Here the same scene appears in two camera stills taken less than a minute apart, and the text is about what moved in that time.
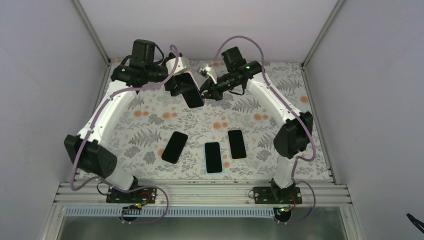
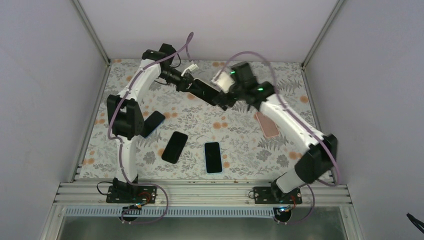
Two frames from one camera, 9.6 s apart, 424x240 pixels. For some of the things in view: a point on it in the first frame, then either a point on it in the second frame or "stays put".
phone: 213,154 stays put
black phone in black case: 174,147 stays put
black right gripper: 214,92 -> 230,102
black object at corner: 418,223 stays put
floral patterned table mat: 232,136 stays put
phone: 237,144 -> 204,91
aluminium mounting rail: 197,194 stays put
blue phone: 191,95 -> 151,123
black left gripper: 169,86 -> 183,85
